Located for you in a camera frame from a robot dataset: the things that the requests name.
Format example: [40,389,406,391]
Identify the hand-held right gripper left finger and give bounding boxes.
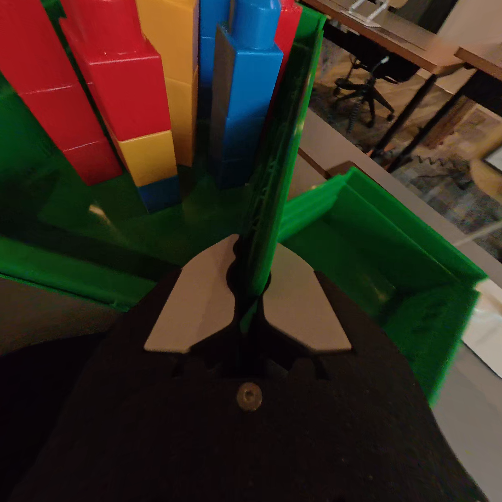
[144,234,241,353]

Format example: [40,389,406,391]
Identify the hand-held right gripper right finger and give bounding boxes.
[257,243,352,352]

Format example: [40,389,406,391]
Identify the green plastic bin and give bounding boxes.
[0,0,328,326]
[279,167,489,408]

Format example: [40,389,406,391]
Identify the blue block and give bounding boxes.
[210,0,284,190]

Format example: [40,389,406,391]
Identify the red yellow blue block tower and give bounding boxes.
[59,0,182,213]

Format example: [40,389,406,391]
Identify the black round pad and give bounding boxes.
[0,333,106,502]

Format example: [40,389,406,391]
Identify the black office chair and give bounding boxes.
[333,55,397,128]

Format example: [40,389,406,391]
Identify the wooden desk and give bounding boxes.
[302,0,477,165]
[455,46,502,130]

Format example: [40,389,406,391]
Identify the white sheet stand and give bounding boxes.
[345,0,389,25]

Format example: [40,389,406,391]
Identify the coiled cable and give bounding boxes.
[416,154,473,170]

